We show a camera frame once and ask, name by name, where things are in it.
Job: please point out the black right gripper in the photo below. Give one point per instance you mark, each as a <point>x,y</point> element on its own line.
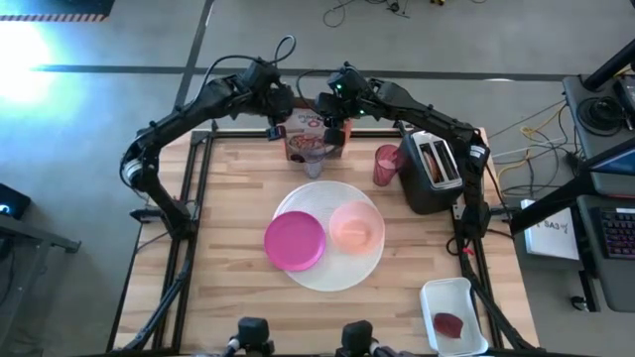
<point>331,110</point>

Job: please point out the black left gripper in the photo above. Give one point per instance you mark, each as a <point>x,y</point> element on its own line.
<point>280,104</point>

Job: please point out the orange pumpkin cereal box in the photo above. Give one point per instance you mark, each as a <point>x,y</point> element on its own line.
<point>305,134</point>

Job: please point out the red faceted tumbler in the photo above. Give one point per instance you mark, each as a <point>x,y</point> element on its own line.
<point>386,166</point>

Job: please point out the peach plastic bowl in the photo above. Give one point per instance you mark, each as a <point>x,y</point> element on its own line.
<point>357,228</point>

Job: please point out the pink plastic plate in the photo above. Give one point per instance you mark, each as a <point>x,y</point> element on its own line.
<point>295,241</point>

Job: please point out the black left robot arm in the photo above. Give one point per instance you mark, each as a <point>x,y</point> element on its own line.
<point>164,124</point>

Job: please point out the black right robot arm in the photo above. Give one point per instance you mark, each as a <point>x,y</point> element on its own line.
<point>426,116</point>

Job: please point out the clear plastic tumbler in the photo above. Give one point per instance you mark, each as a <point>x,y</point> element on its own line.
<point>314,166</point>

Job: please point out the toast in toaster slot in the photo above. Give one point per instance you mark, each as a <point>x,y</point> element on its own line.
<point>432,168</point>

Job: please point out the black toaster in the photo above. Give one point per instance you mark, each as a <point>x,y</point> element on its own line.
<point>421,193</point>

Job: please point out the white round woven placemat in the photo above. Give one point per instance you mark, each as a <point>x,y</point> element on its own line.
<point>342,273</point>

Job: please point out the white plastic bin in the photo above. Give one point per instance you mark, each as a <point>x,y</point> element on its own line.
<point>446,297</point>

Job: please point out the hazard striped floor mat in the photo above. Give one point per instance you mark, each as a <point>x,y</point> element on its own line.
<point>54,7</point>

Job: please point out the white labelled box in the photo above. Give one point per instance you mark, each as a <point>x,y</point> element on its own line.
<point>550,233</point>

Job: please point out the grey desk stand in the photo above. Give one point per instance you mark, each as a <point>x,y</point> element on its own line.
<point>30,238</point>

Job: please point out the backlit black keyboard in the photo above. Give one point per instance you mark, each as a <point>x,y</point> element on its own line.
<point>620,233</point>

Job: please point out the grey office desk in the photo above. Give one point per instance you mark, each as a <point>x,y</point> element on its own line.
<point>615,248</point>

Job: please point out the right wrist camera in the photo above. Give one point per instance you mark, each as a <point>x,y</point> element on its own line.
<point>335,137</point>

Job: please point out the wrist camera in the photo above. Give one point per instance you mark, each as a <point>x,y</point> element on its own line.
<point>276,133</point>
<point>335,137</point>

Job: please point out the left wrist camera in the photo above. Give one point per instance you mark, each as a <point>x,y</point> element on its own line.
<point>276,133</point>

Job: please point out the black metal table frame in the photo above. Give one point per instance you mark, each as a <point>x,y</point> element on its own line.
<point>191,198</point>

